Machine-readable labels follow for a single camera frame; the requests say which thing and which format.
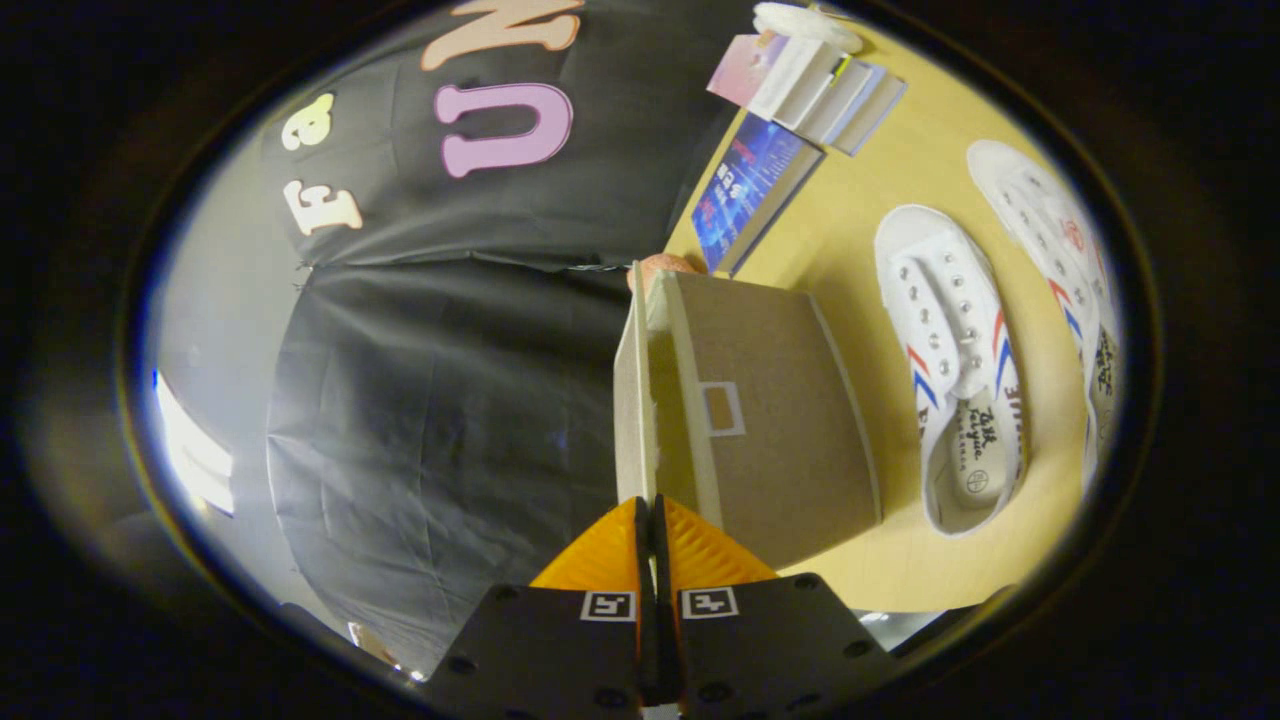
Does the white plush toy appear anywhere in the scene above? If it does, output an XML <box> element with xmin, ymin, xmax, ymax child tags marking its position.
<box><xmin>752</xmin><ymin>2</ymin><xmax>863</xmax><ymax>54</ymax></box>

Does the black backdrop cloth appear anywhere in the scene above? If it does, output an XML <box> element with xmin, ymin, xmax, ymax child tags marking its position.
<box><xmin>260</xmin><ymin>0</ymin><xmax>761</xmax><ymax>671</ymax></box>

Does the brown fabric storage box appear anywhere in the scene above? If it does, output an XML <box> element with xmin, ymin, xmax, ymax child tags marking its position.
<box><xmin>612</xmin><ymin>262</ymin><xmax>883</xmax><ymax>569</ymax></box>

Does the blue cover book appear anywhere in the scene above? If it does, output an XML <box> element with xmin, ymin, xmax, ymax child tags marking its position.
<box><xmin>690</xmin><ymin>112</ymin><xmax>826</xmax><ymax>278</ymax></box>

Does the grey cover book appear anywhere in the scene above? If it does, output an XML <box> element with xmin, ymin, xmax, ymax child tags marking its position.
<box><xmin>830</xmin><ymin>70</ymin><xmax>909</xmax><ymax>156</ymax></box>

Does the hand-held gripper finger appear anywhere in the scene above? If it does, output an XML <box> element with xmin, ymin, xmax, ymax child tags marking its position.
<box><xmin>655</xmin><ymin>493</ymin><xmax>901</xmax><ymax>720</ymax></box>
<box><xmin>420</xmin><ymin>497</ymin><xmax>656</xmax><ymax>720</ymax></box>

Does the white cover book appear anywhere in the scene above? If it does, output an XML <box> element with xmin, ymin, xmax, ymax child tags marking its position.
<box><xmin>800</xmin><ymin>55</ymin><xmax>883</xmax><ymax>146</ymax></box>

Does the orange fuzzy ball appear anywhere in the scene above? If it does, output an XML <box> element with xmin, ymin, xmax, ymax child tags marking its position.
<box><xmin>627</xmin><ymin>253</ymin><xmax>701</xmax><ymax>293</ymax></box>

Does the white canvas shoe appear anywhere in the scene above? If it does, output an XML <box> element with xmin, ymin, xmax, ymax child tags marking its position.
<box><xmin>967</xmin><ymin>140</ymin><xmax>1123</xmax><ymax>501</ymax></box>
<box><xmin>875</xmin><ymin>205</ymin><xmax>1026</xmax><ymax>538</ymax></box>

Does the pink cover book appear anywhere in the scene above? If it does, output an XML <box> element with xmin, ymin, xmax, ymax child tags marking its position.
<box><xmin>707</xmin><ymin>33</ymin><xmax>846</xmax><ymax>126</ymax></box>

